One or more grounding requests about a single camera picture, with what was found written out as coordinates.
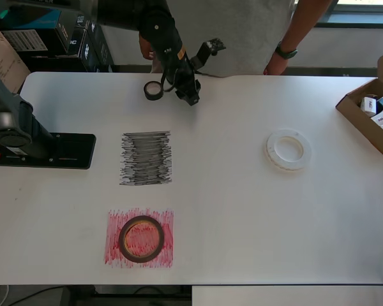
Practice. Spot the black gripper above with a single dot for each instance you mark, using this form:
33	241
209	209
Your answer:
178	68

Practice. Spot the black tape roll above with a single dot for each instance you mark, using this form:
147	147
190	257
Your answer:
145	90

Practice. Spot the white tape roll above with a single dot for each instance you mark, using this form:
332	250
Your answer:
271	159

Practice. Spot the red tape roll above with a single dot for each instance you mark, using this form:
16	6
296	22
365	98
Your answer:
122	239

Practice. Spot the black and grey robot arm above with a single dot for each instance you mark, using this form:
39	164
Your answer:
19	121

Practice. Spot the person's left forearm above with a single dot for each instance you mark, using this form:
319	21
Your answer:
306	22

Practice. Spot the person's right hand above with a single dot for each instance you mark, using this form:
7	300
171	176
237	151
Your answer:
147	49

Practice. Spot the person's left hand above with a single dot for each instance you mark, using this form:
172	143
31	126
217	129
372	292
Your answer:
274	65

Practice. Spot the black scribbled paper sheet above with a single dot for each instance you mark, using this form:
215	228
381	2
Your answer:
147	159

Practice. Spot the person in grey t-shirt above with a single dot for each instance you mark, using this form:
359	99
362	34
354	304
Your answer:
249	32

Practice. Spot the black AOC carton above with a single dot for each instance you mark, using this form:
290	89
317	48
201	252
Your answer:
51	63
99	44

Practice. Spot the black wristwatch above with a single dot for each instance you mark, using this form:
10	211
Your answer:
285	51

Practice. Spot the black box with white print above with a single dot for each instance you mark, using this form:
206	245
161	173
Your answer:
86	20

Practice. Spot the black box with orange print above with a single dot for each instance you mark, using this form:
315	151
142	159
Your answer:
65	32

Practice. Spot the open brown cardboard box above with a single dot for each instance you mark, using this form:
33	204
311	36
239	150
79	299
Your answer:
348	102

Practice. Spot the teal cardboard box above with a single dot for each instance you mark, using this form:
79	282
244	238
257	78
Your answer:
35	19

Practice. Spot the black box with striped label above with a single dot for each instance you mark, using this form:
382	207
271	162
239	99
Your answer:
25	39

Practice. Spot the red scribbled paper sheet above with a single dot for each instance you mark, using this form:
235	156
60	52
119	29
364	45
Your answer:
115	255

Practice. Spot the brown cardboard box with handwriting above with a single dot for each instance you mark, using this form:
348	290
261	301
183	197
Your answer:
0	48

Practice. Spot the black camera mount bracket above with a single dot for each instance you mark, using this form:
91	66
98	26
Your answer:
204	52

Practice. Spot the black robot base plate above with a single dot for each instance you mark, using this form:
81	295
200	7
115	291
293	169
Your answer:
76	150

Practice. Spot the dark window frame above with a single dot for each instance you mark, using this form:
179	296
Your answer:
354	22

